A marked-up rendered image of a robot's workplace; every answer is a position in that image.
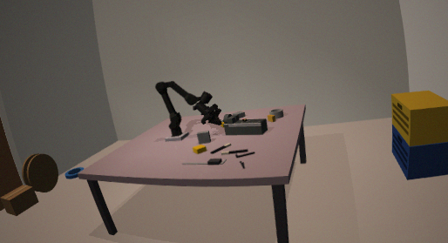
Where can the dark grey hollow cylinder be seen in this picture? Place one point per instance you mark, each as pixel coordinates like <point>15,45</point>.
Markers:
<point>277,112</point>

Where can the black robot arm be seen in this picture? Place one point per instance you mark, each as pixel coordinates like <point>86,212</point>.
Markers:
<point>175,117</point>

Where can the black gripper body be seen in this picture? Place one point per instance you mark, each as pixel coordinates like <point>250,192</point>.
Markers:
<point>206,116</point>

